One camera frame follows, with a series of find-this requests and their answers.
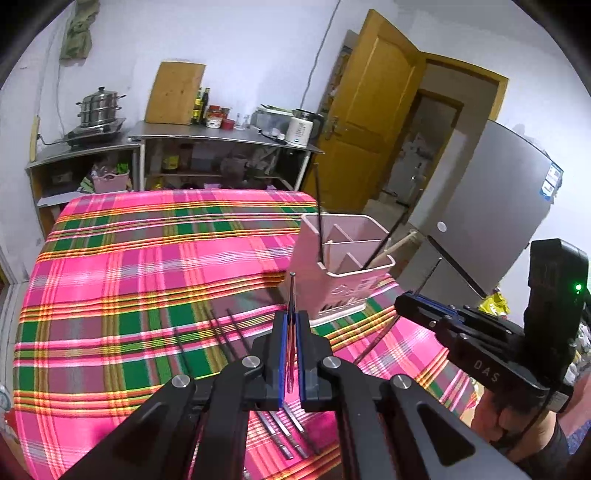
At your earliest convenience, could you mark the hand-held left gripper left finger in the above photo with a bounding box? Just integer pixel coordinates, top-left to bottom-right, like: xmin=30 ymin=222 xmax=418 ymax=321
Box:
xmin=60 ymin=310 xmax=291 ymax=480

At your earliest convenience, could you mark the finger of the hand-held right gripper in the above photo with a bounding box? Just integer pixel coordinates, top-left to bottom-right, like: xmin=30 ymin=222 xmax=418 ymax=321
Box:
xmin=394 ymin=294 xmax=463 ymax=352
xmin=407 ymin=291 xmax=526 ymax=341

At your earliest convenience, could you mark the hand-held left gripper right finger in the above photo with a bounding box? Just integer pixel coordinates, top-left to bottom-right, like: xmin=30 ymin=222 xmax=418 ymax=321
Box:
xmin=295 ymin=310 xmax=532 ymax=480

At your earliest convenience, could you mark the grey metal chopstick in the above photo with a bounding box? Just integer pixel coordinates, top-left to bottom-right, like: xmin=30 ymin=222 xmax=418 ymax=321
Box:
xmin=287 ymin=272 xmax=297 ymax=395

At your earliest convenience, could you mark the wooden chopstick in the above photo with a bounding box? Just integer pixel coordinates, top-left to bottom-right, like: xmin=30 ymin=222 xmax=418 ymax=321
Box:
xmin=368 ymin=230 xmax=423 ymax=268

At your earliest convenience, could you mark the pink plastic utensil holder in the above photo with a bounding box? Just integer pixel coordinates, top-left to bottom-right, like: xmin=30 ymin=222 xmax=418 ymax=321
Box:
xmin=288 ymin=213 xmax=397 ymax=328

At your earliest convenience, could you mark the person's right hand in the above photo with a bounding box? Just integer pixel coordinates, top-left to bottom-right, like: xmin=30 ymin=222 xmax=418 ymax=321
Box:
xmin=473 ymin=383 xmax=571 ymax=476

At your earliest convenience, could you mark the yellow snack bag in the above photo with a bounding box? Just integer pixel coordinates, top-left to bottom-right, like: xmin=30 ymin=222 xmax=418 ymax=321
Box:
xmin=478 ymin=293 xmax=511 ymax=322

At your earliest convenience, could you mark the silver refrigerator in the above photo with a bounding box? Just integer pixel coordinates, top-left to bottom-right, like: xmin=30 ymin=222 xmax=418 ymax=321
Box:
xmin=406 ymin=119 xmax=565 ymax=301

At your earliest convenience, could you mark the pink plaid tablecloth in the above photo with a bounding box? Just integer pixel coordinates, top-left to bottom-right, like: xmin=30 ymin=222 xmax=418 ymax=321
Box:
xmin=13 ymin=187 xmax=478 ymax=480

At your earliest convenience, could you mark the yellow wooden door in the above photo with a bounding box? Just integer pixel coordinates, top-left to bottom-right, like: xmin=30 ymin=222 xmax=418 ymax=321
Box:
xmin=318 ymin=9 xmax=428 ymax=215

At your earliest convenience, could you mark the white electric kettle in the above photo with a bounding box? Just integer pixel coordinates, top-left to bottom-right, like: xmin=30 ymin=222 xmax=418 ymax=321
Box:
xmin=285 ymin=108 xmax=324 ymax=148

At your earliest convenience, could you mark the tall steel counter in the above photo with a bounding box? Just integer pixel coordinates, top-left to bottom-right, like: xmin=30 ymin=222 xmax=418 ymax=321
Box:
xmin=127 ymin=121 xmax=326 ymax=192

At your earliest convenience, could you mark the pink plastic basket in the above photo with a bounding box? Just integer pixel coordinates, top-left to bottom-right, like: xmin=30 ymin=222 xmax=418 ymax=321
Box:
xmin=91 ymin=171 xmax=131 ymax=193

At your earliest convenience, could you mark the bamboo cutting board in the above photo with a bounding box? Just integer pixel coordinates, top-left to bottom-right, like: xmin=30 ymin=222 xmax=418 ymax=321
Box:
xmin=144 ymin=61 xmax=207 ymax=125

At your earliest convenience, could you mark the black cooktop stove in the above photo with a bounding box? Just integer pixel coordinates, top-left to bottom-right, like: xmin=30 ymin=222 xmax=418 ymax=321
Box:
xmin=65 ymin=117 xmax=128 ymax=149

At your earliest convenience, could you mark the low steel counter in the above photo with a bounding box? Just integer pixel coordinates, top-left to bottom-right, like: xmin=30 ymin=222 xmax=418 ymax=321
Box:
xmin=25 ymin=138 xmax=141 ymax=236

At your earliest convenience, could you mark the steel steamer pot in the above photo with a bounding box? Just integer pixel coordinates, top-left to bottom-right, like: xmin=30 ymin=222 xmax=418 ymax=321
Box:
xmin=75 ymin=86 xmax=127 ymax=128

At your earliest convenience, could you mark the olive green hanging cloth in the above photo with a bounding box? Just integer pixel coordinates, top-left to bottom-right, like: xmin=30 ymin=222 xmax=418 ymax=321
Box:
xmin=60 ymin=0 xmax=100 ymax=61

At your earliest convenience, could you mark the wooden door frame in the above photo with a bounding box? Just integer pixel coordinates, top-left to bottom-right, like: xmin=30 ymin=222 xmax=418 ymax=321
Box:
xmin=406 ymin=52 xmax=509 ymax=217

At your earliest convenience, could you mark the black wall cable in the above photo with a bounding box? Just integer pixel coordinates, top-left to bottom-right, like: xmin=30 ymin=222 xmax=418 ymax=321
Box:
xmin=302 ymin=0 xmax=342 ymax=110

